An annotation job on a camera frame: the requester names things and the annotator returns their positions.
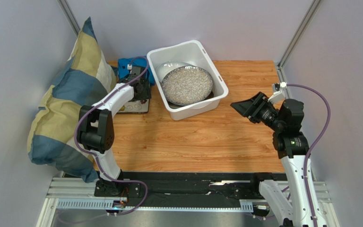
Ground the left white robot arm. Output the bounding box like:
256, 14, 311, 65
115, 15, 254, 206
74, 65, 149, 192

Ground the white plastic bin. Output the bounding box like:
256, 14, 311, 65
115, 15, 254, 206
147, 40, 229, 121

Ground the blue and cream pillow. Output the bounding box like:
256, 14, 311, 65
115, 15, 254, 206
27, 18, 118, 183

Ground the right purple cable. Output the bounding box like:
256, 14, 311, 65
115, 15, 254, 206
285, 83, 331, 227

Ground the large white oval plate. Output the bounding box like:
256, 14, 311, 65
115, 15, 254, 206
155, 61, 191, 83

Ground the folded blue cloth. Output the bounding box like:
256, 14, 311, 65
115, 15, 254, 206
117, 56, 149, 79

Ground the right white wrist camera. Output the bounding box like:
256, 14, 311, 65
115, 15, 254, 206
268, 82, 287, 105

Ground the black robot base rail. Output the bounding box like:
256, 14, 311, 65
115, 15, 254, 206
94, 172, 287, 209

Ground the floral square plate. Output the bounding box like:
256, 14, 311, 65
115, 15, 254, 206
118, 99, 150, 114

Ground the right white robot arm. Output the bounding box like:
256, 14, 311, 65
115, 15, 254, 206
231, 92, 328, 227

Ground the speckled round ceramic plate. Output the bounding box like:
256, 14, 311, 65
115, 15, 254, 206
161, 66, 214, 106

